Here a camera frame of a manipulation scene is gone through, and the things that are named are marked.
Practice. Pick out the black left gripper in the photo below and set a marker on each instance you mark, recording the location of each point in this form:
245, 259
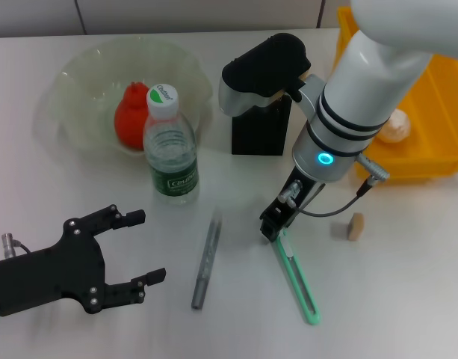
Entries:
45, 276

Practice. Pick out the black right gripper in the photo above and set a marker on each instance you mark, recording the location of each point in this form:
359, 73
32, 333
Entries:
279, 217

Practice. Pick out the green utility knife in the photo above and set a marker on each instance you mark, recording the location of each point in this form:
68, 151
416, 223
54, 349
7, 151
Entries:
297, 276

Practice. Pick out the grey pen with clear cap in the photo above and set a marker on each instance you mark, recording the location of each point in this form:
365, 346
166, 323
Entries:
207, 261

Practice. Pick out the clear water bottle green label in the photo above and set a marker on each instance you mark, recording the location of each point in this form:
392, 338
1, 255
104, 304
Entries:
172, 157

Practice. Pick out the white paper ball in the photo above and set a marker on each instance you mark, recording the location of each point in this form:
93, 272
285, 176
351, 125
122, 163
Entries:
398, 129

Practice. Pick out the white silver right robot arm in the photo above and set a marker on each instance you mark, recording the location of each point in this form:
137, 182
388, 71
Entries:
363, 86

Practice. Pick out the beige eraser with barcode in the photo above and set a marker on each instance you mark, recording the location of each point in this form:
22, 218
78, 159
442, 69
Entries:
356, 226

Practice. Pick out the black mesh pen holder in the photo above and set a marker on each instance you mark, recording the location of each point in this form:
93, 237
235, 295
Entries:
258, 134

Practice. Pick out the red-orange fruit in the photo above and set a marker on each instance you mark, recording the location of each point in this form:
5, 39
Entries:
129, 119

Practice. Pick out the translucent wavy glass fruit plate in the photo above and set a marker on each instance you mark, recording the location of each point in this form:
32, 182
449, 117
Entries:
86, 82

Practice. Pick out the yellow plastic storage bin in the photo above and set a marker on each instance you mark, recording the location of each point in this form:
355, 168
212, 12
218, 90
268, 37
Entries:
430, 149

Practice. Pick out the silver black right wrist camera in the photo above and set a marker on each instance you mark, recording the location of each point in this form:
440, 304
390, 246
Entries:
262, 75

